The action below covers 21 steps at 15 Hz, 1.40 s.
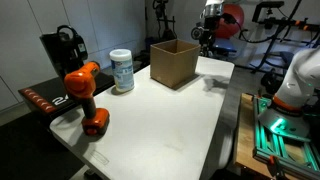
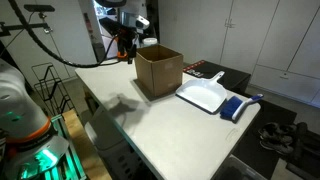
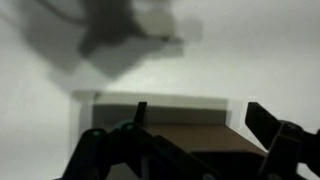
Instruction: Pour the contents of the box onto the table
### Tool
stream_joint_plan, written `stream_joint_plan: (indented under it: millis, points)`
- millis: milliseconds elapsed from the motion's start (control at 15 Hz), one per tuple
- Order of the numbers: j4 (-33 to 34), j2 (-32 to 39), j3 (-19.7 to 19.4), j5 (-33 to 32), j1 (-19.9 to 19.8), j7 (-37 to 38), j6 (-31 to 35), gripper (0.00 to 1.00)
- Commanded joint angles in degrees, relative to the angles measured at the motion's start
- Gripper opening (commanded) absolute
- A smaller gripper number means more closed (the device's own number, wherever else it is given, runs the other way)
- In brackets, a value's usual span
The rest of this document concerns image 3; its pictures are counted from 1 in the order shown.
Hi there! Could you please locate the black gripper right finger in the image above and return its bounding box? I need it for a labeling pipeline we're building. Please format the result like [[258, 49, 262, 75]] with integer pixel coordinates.
[[244, 101, 320, 180]]

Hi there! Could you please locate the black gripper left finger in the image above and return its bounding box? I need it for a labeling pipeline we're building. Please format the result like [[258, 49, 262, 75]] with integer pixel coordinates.
[[63, 101, 218, 180]]

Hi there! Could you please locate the brown cardboard box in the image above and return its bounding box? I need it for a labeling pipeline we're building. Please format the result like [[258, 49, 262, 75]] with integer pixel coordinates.
[[69, 90, 269, 180]]

